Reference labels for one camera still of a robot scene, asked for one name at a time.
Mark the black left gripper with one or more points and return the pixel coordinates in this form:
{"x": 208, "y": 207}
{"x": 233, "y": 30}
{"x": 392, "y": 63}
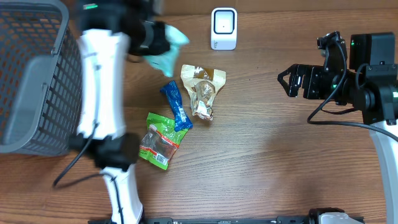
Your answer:
{"x": 160, "y": 45}

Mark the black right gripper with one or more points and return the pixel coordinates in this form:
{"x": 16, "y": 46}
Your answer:
{"x": 311, "y": 72}

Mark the mint green snack packet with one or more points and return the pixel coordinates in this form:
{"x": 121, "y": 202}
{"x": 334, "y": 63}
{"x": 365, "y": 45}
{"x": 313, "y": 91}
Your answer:
{"x": 165, "y": 62}

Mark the beige foil snack pouch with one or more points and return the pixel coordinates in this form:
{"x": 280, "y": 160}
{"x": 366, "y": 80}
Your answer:
{"x": 202, "y": 85}

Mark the blue snack bar wrapper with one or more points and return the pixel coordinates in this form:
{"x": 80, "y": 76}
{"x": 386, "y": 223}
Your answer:
{"x": 173, "y": 95}

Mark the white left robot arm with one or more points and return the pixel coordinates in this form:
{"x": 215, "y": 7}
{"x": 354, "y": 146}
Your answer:
{"x": 110, "y": 31}

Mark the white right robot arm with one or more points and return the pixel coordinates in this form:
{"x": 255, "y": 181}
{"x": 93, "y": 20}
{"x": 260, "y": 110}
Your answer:
{"x": 363, "y": 73}

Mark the white barcode scanner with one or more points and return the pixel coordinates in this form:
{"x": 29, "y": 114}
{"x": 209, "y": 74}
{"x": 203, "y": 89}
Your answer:
{"x": 224, "y": 28}

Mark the grey plastic mesh basket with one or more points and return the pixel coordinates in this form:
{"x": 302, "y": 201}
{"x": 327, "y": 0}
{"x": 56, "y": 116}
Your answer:
{"x": 41, "y": 78}

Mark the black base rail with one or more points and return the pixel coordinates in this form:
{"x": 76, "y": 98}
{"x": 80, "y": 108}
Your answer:
{"x": 315, "y": 215}

